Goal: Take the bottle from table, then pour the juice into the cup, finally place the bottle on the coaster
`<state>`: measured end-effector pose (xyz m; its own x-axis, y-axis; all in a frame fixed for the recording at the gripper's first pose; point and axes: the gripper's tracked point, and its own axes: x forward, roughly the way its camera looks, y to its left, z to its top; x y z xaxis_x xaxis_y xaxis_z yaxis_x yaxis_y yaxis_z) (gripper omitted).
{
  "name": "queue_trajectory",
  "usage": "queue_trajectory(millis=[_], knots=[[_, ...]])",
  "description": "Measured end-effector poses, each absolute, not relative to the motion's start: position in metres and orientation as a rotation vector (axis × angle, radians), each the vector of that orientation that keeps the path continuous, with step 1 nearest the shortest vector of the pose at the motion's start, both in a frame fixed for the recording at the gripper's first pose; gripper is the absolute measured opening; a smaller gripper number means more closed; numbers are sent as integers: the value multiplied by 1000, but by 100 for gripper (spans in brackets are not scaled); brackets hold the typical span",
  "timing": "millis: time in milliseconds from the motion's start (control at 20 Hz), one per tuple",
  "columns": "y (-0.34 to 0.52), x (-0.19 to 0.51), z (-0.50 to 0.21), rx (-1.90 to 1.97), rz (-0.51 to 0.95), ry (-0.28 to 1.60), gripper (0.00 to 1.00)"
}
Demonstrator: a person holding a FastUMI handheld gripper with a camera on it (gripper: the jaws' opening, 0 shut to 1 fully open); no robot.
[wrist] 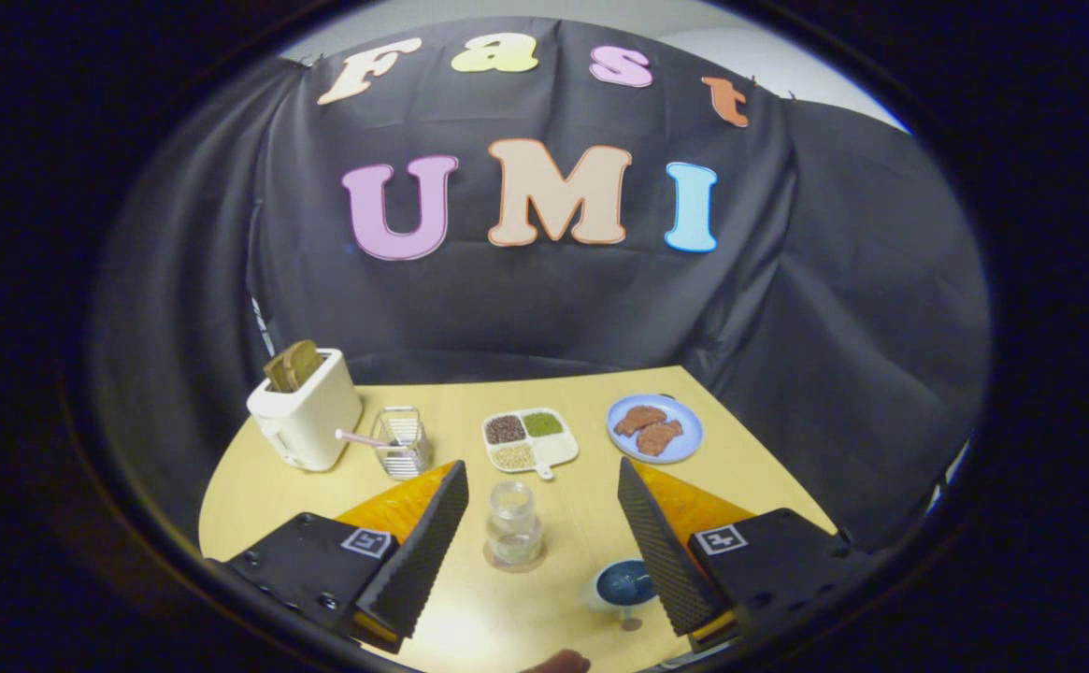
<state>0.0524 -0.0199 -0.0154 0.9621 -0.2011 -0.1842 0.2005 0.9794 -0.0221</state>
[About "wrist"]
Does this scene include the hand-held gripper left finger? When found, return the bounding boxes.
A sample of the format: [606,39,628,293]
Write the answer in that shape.
[226,460,470,655]

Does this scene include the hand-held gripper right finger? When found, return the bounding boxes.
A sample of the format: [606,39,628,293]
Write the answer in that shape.
[617,457,872,653]

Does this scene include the white cup with blue inside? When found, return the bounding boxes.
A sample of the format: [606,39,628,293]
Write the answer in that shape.
[591,559,659,613]

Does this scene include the clear glass bottle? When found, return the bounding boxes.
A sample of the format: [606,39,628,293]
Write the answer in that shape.
[486,480,545,568]

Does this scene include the brown meat slice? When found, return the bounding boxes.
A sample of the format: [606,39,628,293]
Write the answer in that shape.
[613,405,668,437]
[636,420,685,457]

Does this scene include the light blue plate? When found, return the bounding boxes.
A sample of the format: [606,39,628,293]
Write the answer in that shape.
[607,394,705,465]

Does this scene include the wooden table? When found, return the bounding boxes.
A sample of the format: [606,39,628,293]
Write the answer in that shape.
[198,365,839,673]

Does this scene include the white divided grain dish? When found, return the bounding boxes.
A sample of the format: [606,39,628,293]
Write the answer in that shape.
[481,408,580,481]

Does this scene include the white toaster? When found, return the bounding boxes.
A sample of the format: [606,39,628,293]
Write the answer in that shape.
[247,349,364,472]

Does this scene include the brown toast slices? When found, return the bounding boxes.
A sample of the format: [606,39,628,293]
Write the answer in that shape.
[263,339,323,394]

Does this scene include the black backdrop cloth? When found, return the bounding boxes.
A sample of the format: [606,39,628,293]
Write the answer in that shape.
[86,17,992,552]

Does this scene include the metal wire basket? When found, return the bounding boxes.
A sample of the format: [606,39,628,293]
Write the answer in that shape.
[371,407,433,481]

